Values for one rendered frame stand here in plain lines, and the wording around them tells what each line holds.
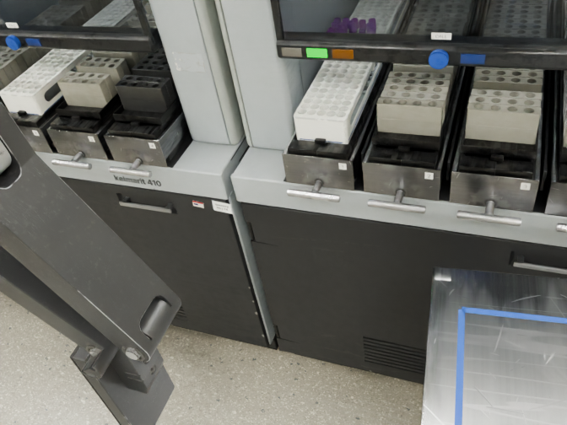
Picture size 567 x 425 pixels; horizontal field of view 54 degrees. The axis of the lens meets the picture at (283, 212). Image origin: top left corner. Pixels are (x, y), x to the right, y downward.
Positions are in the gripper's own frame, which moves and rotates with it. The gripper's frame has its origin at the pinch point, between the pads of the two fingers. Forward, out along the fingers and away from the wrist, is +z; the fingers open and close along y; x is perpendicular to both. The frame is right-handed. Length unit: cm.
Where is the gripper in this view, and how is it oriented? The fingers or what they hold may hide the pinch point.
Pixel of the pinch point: (30, 367)
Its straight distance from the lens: 31.4
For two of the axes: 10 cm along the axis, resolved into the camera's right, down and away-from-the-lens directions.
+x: 3.3, -6.8, 6.5
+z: 1.4, 7.2, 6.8
